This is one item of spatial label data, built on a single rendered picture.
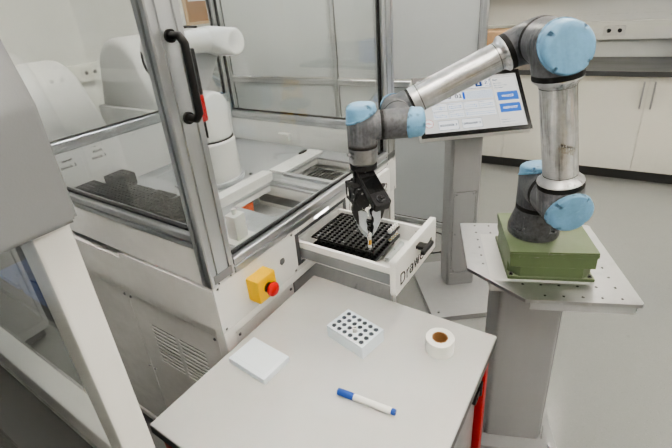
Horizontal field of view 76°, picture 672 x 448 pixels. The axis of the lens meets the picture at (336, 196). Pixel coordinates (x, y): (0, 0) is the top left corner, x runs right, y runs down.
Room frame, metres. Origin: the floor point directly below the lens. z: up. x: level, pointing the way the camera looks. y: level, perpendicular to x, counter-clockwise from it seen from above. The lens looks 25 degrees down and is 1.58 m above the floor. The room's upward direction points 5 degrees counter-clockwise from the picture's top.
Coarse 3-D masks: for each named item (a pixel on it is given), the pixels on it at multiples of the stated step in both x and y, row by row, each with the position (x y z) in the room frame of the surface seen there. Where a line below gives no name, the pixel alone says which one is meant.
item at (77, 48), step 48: (0, 0) 1.24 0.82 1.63; (48, 0) 1.10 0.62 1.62; (96, 0) 0.99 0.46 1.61; (48, 48) 1.15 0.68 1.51; (96, 48) 1.02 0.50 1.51; (48, 96) 1.20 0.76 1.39; (96, 96) 1.06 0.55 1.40; (144, 96) 0.94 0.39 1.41; (96, 144) 1.10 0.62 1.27; (144, 144) 0.97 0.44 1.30; (96, 192) 1.15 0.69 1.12; (144, 192) 1.01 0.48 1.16
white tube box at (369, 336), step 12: (348, 312) 0.92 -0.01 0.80; (336, 324) 0.88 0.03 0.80; (348, 324) 0.88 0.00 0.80; (360, 324) 0.87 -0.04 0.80; (372, 324) 0.87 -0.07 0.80; (336, 336) 0.85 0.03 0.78; (348, 336) 0.84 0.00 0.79; (360, 336) 0.83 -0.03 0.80; (372, 336) 0.83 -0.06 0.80; (348, 348) 0.82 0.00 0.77; (360, 348) 0.79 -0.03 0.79; (372, 348) 0.82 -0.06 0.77
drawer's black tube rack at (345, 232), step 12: (336, 216) 1.29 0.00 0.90; (348, 216) 1.29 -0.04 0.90; (324, 228) 1.23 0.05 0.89; (336, 228) 1.22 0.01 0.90; (348, 228) 1.21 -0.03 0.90; (384, 228) 1.18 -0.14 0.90; (324, 240) 1.15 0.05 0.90; (336, 240) 1.13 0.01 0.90; (348, 240) 1.13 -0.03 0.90; (360, 240) 1.12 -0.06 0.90; (372, 240) 1.12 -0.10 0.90; (348, 252) 1.11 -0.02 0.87; (360, 252) 1.10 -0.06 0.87; (384, 252) 1.10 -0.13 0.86
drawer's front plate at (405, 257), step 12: (420, 228) 1.12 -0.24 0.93; (432, 228) 1.16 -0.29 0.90; (420, 240) 1.08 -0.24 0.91; (408, 252) 1.01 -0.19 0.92; (396, 264) 0.95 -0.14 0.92; (408, 264) 1.01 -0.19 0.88; (420, 264) 1.08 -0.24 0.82; (396, 276) 0.95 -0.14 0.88; (408, 276) 1.01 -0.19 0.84; (396, 288) 0.95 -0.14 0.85
